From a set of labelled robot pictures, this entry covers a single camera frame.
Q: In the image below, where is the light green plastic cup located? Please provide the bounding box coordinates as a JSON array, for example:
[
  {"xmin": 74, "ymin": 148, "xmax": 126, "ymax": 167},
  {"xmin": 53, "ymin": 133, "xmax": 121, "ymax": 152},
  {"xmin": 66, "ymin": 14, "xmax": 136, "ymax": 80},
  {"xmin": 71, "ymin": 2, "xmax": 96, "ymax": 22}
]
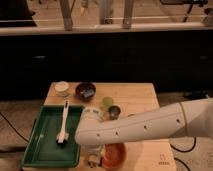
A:
[{"xmin": 102, "ymin": 97, "xmax": 114, "ymax": 110}]

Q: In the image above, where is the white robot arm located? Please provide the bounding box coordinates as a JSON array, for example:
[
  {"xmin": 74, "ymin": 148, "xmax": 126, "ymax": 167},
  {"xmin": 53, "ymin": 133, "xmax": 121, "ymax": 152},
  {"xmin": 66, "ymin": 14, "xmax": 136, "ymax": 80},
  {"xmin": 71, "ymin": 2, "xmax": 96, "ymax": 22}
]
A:
[{"xmin": 75, "ymin": 98, "xmax": 213, "ymax": 153}]

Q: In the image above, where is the black cabinet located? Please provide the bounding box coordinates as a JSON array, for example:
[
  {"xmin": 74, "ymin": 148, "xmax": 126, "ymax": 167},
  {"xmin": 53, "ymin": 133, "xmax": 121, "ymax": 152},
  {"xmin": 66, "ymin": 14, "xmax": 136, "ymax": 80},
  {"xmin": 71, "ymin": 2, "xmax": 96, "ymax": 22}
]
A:
[{"xmin": 0, "ymin": 30, "xmax": 213, "ymax": 100}]

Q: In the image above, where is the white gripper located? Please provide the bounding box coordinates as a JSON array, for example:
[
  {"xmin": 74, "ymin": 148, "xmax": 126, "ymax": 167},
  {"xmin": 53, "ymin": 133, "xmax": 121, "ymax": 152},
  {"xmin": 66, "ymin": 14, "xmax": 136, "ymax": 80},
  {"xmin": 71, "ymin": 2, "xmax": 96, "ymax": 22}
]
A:
[{"xmin": 87, "ymin": 145, "xmax": 105, "ymax": 167}]

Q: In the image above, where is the black floor cable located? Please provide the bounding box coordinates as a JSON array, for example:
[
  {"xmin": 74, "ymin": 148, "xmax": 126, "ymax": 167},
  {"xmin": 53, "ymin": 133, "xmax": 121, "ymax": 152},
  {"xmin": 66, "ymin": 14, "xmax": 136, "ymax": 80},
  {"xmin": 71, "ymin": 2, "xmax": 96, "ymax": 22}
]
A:
[{"xmin": 0, "ymin": 112, "xmax": 30, "ymax": 144}]

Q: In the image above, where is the green plastic tray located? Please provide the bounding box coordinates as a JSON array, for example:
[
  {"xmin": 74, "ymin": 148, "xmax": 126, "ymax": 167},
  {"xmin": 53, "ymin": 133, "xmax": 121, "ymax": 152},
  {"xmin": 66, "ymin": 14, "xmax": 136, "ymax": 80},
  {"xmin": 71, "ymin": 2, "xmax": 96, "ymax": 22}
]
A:
[{"xmin": 21, "ymin": 106, "xmax": 83, "ymax": 169}]

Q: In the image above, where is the red bowl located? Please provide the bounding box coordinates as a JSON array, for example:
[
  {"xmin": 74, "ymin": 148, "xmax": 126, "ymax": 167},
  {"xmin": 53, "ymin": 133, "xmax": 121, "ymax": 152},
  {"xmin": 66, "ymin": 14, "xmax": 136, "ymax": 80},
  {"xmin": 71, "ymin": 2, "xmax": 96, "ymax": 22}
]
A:
[{"xmin": 101, "ymin": 143, "xmax": 126, "ymax": 169}]

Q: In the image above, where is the white small bowl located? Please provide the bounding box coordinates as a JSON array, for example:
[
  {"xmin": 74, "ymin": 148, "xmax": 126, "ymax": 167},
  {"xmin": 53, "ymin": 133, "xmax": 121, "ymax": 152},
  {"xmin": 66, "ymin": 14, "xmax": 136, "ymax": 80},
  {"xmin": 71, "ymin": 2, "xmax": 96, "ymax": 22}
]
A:
[{"xmin": 54, "ymin": 81, "xmax": 69, "ymax": 97}]

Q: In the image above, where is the dark metal cup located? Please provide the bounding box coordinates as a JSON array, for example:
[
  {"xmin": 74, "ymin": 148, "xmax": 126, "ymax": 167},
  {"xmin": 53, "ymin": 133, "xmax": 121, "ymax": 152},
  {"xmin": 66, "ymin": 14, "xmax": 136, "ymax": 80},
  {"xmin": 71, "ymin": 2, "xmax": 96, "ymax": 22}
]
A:
[{"xmin": 109, "ymin": 105, "xmax": 121, "ymax": 120}]

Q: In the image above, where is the dark brown bowl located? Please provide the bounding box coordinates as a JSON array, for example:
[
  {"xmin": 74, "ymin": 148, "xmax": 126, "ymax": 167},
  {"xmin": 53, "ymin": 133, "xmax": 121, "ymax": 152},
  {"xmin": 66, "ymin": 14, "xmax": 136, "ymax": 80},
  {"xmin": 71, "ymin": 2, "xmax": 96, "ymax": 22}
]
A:
[{"xmin": 75, "ymin": 82, "xmax": 96, "ymax": 101}]

